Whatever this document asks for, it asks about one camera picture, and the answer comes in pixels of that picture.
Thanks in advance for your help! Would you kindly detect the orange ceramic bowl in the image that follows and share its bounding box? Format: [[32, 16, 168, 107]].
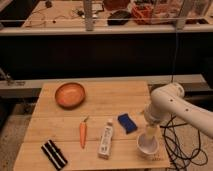
[[55, 82, 86, 109]]

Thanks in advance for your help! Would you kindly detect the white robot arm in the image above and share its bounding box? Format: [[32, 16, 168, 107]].
[[144, 83, 213, 139]]

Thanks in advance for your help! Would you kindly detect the blue sponge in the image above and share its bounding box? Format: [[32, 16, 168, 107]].
[[118, 113, 137, 134]]

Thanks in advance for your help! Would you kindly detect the black bag on bench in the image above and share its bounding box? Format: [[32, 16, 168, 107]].
[[107, 10, 131, 26]]

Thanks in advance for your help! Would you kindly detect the orange carrot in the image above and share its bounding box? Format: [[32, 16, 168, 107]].
[[79, 116, 89, 149]]

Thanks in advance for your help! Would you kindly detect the orange crate on bench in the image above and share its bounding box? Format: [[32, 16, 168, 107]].
[[131, 4, 152, 25]]

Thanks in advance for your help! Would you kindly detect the white ceramic cup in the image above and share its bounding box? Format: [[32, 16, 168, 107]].
[[137, 133, 159, 155]]

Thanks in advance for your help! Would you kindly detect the black white striped block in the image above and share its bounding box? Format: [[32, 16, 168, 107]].
[[41, 140, 68, 171]]

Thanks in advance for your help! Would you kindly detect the black cable on floor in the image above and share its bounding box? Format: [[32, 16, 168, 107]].
[[159, 115, 209, 171]]

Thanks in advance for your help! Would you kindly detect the white tube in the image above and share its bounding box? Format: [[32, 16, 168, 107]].
[[98, 119, 113, 159]]

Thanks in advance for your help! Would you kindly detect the grey metal post right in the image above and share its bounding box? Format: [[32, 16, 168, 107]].
[[175, 0, 193, 30]]

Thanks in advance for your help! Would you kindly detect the grey metal post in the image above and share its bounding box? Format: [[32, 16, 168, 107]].
[[83, 0, 93, 31], [175, 0, 193, 30]]

